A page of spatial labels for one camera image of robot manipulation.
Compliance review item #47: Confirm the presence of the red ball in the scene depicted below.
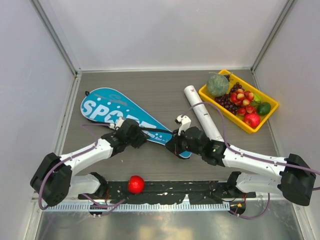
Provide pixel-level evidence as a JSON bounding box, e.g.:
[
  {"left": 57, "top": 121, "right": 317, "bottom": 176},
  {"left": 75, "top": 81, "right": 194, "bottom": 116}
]
[{"left": 128, "top": 175, "right": 145, "bottom": 194}]

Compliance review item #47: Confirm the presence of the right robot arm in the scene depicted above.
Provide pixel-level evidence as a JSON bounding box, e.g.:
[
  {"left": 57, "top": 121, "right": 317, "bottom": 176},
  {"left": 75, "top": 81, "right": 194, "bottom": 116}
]
[{"left": 165, "top": 126, "right": 316, "bottom": 206}]

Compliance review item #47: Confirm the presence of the green lime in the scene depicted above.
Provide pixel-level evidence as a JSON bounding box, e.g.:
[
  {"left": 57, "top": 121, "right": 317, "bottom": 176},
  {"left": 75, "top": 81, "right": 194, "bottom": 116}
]
[{"left": 256, "top": 102, "right": 272, "bottom": 116}]

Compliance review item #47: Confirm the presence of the red cherry cluster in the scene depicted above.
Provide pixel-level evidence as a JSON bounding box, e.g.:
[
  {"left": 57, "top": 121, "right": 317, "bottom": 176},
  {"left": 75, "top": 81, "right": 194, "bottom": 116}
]
[{"left": 229, "top": 88, "right": 257, "bottom": 116}]

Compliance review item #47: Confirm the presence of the red apple in tray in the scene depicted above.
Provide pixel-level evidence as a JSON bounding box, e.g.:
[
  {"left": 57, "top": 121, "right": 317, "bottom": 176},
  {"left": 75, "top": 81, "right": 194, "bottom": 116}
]
[{"left": 243, "top": 113, "right": 261, "bottom": 129}]

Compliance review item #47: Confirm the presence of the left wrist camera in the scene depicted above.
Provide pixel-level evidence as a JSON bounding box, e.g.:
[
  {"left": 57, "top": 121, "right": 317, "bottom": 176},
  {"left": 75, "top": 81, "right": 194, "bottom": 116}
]
[{"left": 109, "top": 116, "right": 126, "bottom": 131}]

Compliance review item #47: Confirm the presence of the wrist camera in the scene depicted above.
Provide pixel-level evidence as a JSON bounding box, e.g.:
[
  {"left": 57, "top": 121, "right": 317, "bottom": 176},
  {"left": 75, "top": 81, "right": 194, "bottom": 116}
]
[
  {"left": 109, "top": 116, "right": 126, "bottom": 131},
  {"left": 175, "top": 115, "right": 192, "bottom": 136}
]

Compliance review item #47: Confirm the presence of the green melon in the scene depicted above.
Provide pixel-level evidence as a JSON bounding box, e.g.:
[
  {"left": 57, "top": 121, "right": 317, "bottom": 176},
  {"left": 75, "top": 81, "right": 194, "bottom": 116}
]
[{"left": 206, "top": 73, "right": 230, "bottom": 97}]

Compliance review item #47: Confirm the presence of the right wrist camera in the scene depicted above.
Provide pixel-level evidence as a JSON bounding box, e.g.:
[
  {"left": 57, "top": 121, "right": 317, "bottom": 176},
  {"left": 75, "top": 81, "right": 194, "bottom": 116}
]
[{"left": 175, "top": 115, "right": 192, "bottom": 136}]

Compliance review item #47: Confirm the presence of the black front rail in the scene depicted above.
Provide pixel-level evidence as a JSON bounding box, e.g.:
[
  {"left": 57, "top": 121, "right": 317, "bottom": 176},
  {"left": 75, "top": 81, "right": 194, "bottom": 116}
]
[{"left": 88, "top": 180, "right": 256, "bottom": 205}]

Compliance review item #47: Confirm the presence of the blue racket bag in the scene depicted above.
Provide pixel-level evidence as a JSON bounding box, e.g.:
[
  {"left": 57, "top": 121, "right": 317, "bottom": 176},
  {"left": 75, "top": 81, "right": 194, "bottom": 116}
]
[{"left": 79, "top": 87, "right": 178, "bottom": 162}]

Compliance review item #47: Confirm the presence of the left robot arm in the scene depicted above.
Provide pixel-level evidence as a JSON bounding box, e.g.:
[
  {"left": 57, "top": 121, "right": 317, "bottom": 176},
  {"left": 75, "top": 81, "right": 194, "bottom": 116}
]
[{"left": 30, "top": 118, "right": 148, "bottom": 210}]

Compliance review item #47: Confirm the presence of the white shuttlecock tube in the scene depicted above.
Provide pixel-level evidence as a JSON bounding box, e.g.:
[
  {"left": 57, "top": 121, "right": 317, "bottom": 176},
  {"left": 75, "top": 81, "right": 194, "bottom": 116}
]
[{"left": 183, "top": 85, "right": 224, "bottom": 142}]

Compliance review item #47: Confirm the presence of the dark grape bunch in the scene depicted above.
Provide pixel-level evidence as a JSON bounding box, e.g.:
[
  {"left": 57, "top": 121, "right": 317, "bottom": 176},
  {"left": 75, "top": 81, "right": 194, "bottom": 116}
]
[{"left": 214, "top": 82, "right": 242, "bottom": 115}]

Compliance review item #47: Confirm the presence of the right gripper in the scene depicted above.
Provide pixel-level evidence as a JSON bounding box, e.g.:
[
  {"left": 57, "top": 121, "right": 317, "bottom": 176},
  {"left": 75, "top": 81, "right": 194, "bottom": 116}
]
[{"left": 166, "top": 127, "right": 204, "bottom": 156}]

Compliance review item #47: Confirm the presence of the white cable duct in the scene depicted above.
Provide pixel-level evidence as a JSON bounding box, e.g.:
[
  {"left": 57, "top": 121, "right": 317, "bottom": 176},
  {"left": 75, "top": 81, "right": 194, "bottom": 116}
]
[{"left": 45, "top": 201, "right": 230, "bottom": 213}]

